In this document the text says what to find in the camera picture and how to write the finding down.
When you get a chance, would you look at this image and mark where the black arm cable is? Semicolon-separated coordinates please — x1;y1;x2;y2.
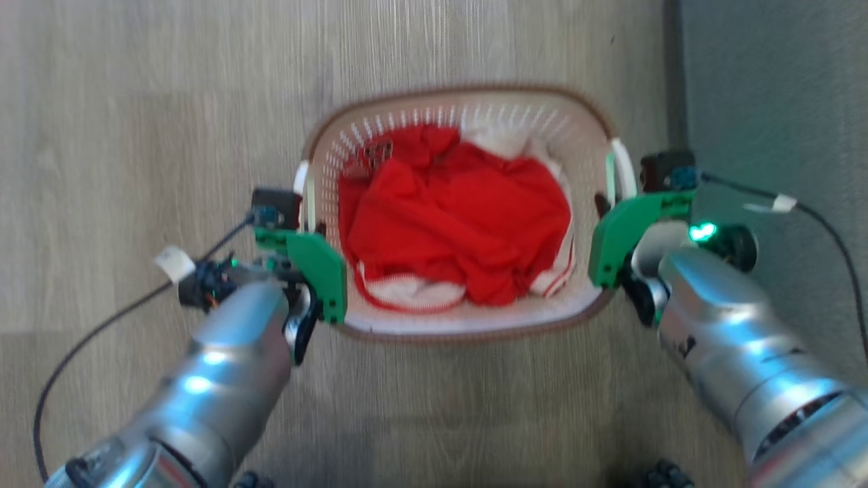
698;171;868;363
33;214;258;483

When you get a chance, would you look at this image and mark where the white laundry basket brown rim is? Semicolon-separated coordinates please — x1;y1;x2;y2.
293;84;639;344

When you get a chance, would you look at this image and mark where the white garment with red stripes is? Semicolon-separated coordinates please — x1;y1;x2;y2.
353;130;577;313

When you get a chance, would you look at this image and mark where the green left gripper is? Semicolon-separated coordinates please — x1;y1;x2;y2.
254;220;349;325

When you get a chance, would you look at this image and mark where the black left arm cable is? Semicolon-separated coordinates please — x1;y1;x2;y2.
33;214;258;483

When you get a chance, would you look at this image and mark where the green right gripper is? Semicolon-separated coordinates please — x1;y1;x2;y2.
588;191;696;289

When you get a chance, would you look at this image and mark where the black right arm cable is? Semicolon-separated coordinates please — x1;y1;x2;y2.
698;171;868;363

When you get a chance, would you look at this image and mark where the white left cable tag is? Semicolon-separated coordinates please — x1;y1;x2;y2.
154;245;197;285

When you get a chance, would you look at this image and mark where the white right cable tag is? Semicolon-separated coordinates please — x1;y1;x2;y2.
743;193;798;215

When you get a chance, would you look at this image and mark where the white cable tag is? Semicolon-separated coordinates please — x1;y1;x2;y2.
154;245;197;285
743;193;798;215

